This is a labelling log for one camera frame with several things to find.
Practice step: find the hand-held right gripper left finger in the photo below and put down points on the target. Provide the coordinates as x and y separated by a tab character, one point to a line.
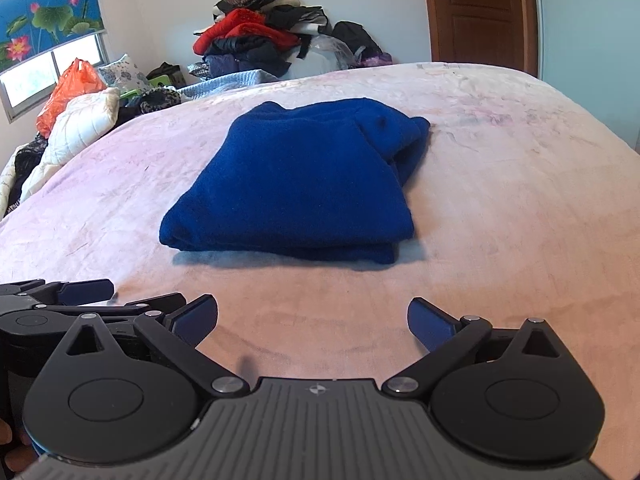
197	317

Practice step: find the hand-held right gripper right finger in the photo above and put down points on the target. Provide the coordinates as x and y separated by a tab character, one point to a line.
430	322

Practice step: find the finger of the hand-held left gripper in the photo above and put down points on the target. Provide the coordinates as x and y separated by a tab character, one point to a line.
155	303
87	291

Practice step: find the blue beaded sweater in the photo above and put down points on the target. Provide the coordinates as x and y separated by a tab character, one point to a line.
300	185

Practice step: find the person's left hand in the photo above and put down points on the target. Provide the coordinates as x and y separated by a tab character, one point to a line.
20	460

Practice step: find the white printed quilt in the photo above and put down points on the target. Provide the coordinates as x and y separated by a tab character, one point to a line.
6	175

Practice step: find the black lace garment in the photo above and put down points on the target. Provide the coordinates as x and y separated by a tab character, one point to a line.
27	157

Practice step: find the pink blanket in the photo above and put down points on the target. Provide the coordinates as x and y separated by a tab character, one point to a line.
500	185

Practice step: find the dark patterned garment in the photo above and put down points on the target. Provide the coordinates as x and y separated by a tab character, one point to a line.
155	101

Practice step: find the orange plastic bag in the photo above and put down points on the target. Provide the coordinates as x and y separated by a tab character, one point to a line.
67	90

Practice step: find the window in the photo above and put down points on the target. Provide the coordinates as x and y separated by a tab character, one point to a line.
30	80

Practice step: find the floral pillow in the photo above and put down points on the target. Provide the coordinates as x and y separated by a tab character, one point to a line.
125	72

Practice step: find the green plastic stool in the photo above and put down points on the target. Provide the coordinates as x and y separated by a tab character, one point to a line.
162	81

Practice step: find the light blue knit blanket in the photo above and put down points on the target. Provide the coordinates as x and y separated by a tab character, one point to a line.
230	82

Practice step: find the dark cloth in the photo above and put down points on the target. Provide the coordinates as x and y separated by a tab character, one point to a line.
162	69

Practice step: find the navy jacket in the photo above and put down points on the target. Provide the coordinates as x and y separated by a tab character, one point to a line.
240	57

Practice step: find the purple bag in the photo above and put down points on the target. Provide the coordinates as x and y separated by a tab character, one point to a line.
377	60

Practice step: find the clear plastic bag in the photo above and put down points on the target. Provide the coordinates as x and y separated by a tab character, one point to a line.
320	57

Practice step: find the lotus print window blind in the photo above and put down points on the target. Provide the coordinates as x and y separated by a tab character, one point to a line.
45	5

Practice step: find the red garment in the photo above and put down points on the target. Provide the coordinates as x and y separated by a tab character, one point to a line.
235	22

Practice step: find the black backpack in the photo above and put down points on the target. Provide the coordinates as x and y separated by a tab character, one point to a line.
352	35

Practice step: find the brown wooden door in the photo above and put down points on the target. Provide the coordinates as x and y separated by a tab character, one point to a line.
475	20

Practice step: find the black and white garment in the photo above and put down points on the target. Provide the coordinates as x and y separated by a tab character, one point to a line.
295	17

